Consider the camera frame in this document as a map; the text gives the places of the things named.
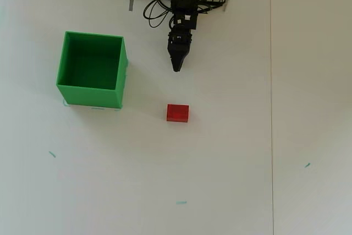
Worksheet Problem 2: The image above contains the green open plastic bin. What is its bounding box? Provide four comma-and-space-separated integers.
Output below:
56, 31, 130, 109

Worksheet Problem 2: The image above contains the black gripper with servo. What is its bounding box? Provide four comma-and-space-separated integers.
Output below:
166, 25, 193, 73

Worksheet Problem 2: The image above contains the red block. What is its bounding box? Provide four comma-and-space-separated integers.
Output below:
166, 103, 190, 123

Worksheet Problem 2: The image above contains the black looped cable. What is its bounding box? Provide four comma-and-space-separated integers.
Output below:
142, 0, 174, 29

